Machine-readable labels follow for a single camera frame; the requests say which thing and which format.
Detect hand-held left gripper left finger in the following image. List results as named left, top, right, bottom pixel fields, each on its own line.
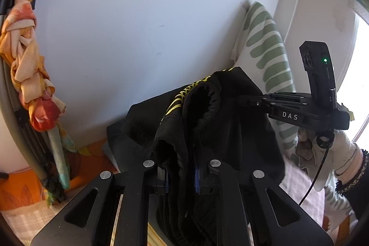
left=30, top=160, right=170, bottom=246

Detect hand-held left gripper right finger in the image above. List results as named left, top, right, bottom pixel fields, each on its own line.
left=193, top=160, right=335, bottom=246

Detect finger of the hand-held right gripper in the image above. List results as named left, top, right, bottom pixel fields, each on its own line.
left=239, top=93, right=312, bottom=108

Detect black pants with yellow print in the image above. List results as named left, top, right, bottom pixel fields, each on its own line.
left=121, top=67, right=286, bottom=246

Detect person's right forearm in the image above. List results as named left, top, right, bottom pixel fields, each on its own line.
left=334, top=148, right=369, bottom=220

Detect dark grey folded pants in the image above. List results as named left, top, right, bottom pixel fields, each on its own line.
left=106, top=119, right=158, bottom=174

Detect person's right hand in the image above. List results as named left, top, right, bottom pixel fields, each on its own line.
left=295, top=126, right=361, bottom=177

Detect green patterned white pillow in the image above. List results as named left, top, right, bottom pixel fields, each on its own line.
left=231, top=2, right=358, bottom=226

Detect white folded cloth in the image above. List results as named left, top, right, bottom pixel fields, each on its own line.
left=102, top=145, right=124, bottom=170

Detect pink checked bed sheet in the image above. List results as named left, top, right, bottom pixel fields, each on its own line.
left=0, top=162, right=327, bottom=246

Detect orange floral scarf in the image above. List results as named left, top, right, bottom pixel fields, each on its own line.
left=0, top=0, right=77, bottom=190

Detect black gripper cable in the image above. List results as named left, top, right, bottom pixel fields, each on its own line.
left=298, top=133, right=335, bottom=205

